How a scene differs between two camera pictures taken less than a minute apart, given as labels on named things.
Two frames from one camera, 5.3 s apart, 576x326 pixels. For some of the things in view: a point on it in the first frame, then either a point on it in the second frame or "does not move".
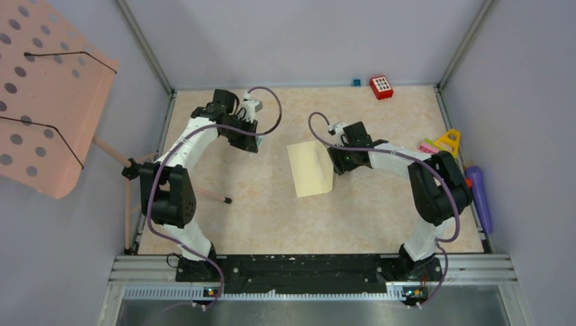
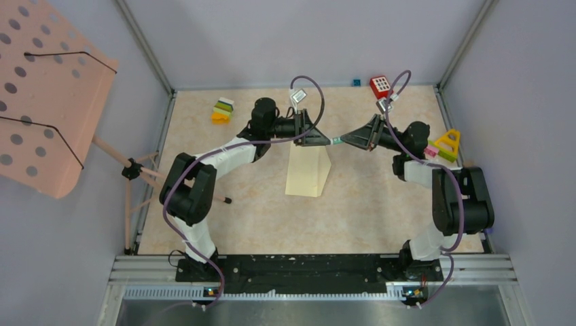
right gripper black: x=339 y=165 to x=368 y=136
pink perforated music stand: x=55 y=79 does not move
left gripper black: x=248 y=142 to x=303 y=123
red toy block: x=381 y=87 does not move
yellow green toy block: x=450 y=141 does not move
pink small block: x=428 y=148 does not move
